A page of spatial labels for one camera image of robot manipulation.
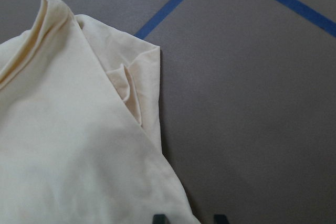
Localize beige long-sleeve printed shirt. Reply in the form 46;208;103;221
1;0;198;223

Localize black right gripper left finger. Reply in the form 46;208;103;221
153;214;168;224

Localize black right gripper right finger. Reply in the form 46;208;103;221
214;214;227;224

